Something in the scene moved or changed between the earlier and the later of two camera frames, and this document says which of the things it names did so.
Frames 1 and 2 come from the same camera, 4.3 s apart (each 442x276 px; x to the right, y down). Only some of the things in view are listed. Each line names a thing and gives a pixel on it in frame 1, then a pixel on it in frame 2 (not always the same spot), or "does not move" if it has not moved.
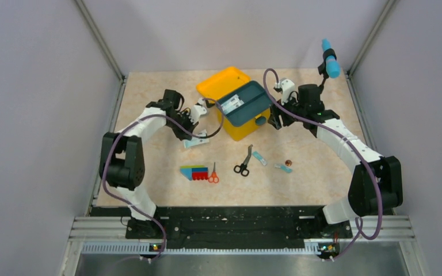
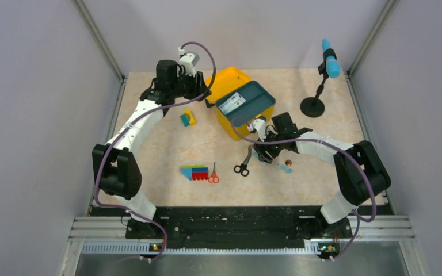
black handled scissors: [242, 168] does not move
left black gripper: [190, 126] → [198, 83]
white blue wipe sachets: [231, 104] does not move
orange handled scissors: [214, 177] does not move
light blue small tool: [259, 157] does not move
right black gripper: [275, 119] → [263, 156]
